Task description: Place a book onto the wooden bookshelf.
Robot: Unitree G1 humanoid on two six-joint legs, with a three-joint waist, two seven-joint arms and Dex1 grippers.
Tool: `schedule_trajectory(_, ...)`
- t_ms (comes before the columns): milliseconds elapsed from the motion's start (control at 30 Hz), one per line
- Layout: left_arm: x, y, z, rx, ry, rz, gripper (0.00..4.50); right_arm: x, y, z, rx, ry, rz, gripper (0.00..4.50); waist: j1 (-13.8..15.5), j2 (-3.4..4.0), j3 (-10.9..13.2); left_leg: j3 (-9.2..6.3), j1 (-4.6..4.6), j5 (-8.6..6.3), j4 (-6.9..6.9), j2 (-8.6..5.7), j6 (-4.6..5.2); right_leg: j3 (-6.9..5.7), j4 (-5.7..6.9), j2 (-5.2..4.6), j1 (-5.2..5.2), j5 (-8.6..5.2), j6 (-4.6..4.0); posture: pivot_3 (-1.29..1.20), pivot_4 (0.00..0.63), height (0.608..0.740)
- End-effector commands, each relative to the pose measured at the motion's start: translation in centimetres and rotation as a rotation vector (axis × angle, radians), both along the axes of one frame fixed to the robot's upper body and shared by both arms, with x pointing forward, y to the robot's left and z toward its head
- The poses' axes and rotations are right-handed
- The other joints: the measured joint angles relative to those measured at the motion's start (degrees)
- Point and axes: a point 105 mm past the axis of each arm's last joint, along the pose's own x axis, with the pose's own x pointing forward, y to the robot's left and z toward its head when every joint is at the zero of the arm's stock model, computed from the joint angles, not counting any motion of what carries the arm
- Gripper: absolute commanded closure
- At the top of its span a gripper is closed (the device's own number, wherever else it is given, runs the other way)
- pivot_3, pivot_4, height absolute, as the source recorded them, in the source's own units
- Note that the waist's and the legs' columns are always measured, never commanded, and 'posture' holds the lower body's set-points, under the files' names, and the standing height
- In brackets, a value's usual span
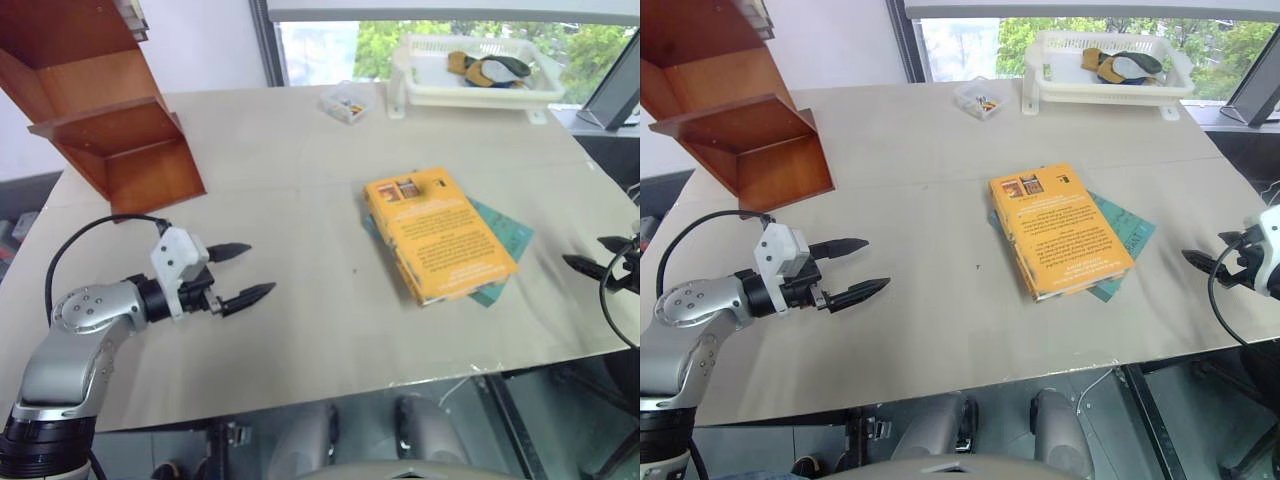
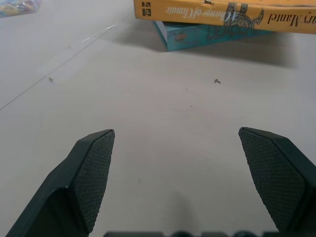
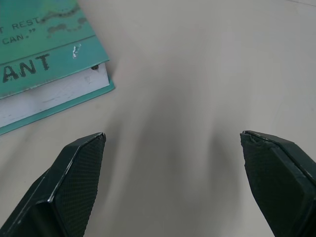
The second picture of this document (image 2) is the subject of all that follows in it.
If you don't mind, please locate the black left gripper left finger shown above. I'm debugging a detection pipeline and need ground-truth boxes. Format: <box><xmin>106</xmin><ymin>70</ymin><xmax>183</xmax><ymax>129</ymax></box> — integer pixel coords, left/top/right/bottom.
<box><xmin>5</xmin><ymin>129</ymin><xmax>116</xmax><ymax>237</ymax></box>

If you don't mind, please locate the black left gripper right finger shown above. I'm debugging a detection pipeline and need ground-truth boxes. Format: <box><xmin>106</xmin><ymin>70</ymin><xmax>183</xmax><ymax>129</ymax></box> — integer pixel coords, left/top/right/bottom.
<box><xmin>238</xmin><ymin>127</ymin><xmax>316</xmax><ymax>234</ymax></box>

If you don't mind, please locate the teal book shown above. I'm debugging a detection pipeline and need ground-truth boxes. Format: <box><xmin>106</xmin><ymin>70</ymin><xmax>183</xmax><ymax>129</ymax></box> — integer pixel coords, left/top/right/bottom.
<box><xmin>153</xmin><ymin>20</ymin><xmax>275</xmax><ymax>52</ymax></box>

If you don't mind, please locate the yellow paperback book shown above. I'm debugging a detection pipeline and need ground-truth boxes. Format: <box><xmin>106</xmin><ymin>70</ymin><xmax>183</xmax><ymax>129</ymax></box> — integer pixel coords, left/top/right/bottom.
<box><xmin>133</xmin><ymin>0</ymin><xmax>316</xmax><ymax>35</ymax></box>

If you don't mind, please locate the colourful plastic packet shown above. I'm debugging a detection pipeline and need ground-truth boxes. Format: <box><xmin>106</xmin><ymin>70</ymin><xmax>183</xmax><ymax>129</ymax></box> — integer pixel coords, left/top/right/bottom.
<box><xmin>0</xmin><ymin>0</ymin><xmax>43</xmax><ymax>18</ymax></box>

